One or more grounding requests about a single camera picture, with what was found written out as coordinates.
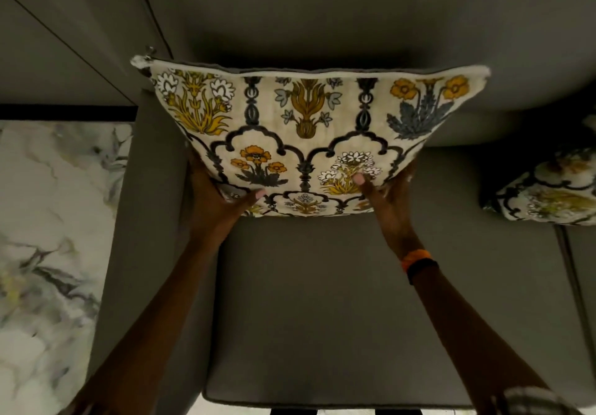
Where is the grey fabric sofa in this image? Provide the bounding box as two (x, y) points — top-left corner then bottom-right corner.
(86, 0), (596, 410)

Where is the orange and black wristband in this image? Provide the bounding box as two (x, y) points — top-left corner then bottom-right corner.
(401, 249), (439, 286)

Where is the person's right forearm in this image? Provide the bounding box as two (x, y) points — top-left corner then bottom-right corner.
(410, 266), (552, 415)

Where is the person's left forearm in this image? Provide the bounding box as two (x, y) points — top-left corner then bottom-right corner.
(58, 233), (224, 415)

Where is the floral print cushion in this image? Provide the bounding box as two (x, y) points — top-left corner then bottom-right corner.
(131, 47), (491, 218)
(483, 114), (596, 226)

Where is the person's left hand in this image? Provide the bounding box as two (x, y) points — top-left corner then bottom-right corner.
(187, 151), (267, 244)

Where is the person's right hand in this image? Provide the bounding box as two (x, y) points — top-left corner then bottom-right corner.
(352, 161), (418, 258)

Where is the striped sleeve cuff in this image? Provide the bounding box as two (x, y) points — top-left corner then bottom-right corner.
(491, 386), (583, 415)

